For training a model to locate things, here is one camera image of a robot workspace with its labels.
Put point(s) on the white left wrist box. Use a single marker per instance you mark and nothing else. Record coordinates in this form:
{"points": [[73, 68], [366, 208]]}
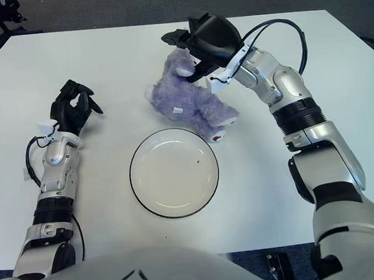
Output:
{"points": [[46, 124]]}

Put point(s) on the white plate with black rim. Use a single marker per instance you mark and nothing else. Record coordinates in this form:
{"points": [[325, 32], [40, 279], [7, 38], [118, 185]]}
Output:
{"points": [[173, 176]]}

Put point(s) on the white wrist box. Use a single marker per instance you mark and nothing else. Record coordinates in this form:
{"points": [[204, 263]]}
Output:
{"points": [[218, 84], [46, 124]]}

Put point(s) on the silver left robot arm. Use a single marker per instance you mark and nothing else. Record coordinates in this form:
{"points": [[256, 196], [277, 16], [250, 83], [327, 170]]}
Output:
{"points": [[55, 176]]}

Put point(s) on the black bracket under table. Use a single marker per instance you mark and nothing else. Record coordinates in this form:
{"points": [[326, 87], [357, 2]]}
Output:
{"points": [[281, 268]]}

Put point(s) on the grey robot torso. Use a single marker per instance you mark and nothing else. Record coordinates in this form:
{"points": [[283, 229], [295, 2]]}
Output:
{"points": [[184, 276]]}

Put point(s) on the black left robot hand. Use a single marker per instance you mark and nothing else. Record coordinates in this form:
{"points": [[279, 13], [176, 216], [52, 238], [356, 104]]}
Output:
{"points": [[66, 110]]}

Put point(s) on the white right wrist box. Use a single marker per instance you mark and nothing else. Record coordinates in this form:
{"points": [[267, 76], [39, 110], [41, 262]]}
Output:
{"points": [[218, 84]]}

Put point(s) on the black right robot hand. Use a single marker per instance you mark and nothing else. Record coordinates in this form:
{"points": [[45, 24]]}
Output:
{"points": [[213, 37]]}

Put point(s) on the purple plush bunny doll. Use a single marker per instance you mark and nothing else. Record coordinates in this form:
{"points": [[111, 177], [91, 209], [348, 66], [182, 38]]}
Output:
{"points": [[183, 98]]}

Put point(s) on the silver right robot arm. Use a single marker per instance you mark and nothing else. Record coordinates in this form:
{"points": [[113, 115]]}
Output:
{"points": [[330, 154]]}

